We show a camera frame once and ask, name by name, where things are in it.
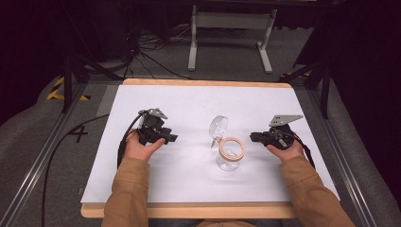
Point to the person's left hand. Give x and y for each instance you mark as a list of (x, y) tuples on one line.
[(137, 150)]

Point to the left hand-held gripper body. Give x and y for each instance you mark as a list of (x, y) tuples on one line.
[(150, 126)]

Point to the person's right hand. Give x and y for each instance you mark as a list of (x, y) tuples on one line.
[(288, 153)]

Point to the white metal stand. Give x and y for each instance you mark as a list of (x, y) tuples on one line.
[(233, 20)]

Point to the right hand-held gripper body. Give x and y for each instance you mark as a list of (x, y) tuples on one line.
[(279, 137)]

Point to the aluminium floor rail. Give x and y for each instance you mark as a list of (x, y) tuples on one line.
[(38, 167), (346, 164)]

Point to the black tripod stand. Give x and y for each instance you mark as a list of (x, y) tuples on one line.
[(324, 91), (66, 85)]

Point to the white table mat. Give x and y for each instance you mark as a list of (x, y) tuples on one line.
[(195, 104)]

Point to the yellow black floor tape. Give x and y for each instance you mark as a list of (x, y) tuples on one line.
[(55, 94)]

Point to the clear glass jar hinged lid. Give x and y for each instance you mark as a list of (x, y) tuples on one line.
[(231, 151)]

